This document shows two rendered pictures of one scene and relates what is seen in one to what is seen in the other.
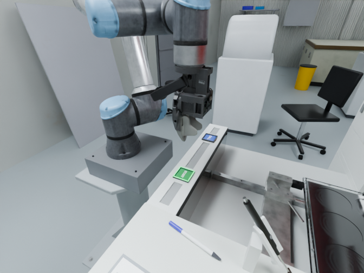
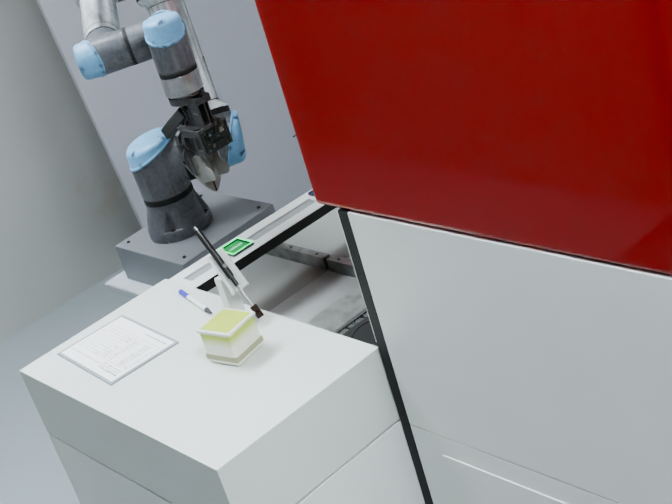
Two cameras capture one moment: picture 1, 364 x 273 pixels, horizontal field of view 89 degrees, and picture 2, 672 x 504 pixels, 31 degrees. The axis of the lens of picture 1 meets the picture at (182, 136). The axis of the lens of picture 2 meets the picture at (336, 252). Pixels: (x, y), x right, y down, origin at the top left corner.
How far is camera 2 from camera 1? 1.96 m
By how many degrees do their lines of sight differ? 25
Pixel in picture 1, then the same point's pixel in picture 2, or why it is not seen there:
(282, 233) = (344, 316)
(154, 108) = not seen: hidden behind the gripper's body
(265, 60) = not seen: outside the picture
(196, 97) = (192, 132)
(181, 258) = (176, 315)
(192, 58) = (174, 90)
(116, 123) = (150, 176)
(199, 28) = (172, 62)
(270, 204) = not seen: hidden behind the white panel
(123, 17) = (107, 58)
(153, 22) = (141, 52)
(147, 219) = (158, 292)
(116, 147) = (158, 220)
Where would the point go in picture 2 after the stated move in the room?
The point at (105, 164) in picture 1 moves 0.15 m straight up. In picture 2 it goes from (143, 251) to (120, 192)
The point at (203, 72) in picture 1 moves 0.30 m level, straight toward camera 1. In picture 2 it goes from (192, 102) to (99, 175)
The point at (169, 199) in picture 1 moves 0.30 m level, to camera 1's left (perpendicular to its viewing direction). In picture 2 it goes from (198, 276) to (77, 284)
